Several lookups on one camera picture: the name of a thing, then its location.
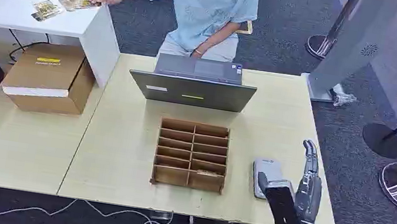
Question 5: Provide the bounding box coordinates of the person's left hand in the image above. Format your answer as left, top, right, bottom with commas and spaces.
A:
190, 48, 206, 61

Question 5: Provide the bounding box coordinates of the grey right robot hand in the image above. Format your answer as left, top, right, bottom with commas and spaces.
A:
251, 132, 331, 224

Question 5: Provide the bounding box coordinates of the grey laptop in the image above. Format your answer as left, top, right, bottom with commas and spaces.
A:
126, 47, 262, 116

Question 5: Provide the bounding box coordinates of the person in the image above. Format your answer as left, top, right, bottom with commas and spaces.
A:
127, 0, 260, 71

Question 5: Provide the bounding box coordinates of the grey card reader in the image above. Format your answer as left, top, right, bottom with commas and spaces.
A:
248, 156, 288, 203

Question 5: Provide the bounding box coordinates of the wooden chair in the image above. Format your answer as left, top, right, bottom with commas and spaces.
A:
235, 18, 255, 37

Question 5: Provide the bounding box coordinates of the white side desk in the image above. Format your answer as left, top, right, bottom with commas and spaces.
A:
0, 0, 129, 92

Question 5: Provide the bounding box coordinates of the wooden card box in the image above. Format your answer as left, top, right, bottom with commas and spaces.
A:
149, 116, 234, 195

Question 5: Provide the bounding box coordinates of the brown cardboard box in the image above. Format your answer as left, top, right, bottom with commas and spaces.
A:
0, 36, 101, 122

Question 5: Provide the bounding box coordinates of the card with printed edge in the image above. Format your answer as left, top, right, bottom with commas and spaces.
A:
196, 168, 220, 178

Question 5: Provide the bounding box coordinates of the crumpled clear plastic wrap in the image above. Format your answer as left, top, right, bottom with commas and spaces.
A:
326, 89, 358, 111

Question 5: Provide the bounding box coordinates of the chrome stanchion with round base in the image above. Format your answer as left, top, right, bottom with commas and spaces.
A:
304, 0, 362, 65

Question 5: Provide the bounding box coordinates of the grey standing kiosk panel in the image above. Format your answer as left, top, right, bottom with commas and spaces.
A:
297, 0, 397, 112

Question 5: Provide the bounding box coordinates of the black cable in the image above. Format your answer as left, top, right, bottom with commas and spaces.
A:
4, 28, 52, 68

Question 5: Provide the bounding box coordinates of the white cable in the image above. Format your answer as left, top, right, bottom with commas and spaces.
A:
0, 186, 174, 224

